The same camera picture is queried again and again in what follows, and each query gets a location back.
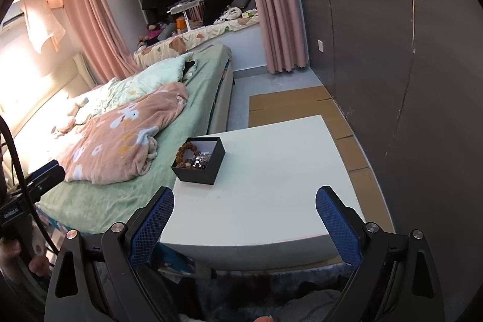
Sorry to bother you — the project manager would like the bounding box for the brown walnut bead bracelet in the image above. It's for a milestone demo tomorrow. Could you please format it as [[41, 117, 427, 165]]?
[[175, 140, 203, 170]]

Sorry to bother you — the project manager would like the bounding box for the silver chain necklace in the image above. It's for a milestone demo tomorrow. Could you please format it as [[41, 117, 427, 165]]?
[[190, 151, 213, 170]]

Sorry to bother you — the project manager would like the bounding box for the black jewelry box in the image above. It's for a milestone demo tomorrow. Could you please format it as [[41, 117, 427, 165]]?
[[171, 136, 225, 186]]

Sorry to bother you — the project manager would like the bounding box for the person's left hand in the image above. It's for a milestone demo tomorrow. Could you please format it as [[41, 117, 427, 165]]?
[[1, 223, 52, 283]]

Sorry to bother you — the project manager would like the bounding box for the green bed sheet mattress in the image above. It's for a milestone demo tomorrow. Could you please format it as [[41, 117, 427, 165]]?
[[36, 43, 232, 234]]

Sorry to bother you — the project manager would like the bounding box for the pink floral fleece blanket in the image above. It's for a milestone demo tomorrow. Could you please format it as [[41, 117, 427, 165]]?
[[56, 82, 188, 185]]

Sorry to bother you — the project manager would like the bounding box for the beige bed base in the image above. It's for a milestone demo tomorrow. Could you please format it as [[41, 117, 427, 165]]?
[[208, 62, 234, 134]]

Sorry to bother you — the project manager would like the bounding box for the flat brown cardboard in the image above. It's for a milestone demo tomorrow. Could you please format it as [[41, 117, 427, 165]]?
[[248, 86, 395, 232]]

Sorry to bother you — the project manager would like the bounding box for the light green quilt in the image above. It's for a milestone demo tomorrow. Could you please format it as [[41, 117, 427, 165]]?
[[75, 52, 197, 124]]

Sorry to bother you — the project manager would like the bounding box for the hanging white towel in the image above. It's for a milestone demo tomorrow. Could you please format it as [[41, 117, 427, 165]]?
[[20, 0, 66, 54]]

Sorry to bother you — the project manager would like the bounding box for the floral window seat cushion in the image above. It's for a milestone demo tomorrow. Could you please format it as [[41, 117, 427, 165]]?
[[133, 15, 260, 69]]

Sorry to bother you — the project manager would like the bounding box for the pink curtain left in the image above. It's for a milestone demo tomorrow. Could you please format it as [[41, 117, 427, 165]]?
[[62, 0, 140, 83]]

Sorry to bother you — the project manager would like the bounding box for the dark wood wardrobe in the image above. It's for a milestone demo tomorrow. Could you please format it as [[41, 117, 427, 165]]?
[[301, 0, 482, 321]]

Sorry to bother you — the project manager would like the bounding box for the small white folding table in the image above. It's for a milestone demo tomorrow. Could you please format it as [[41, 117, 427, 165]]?
[[168, 0, 201, 32]]

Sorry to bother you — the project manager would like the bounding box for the white wall switch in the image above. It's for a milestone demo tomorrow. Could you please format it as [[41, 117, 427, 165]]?
[[318, 40, 324, 53]]

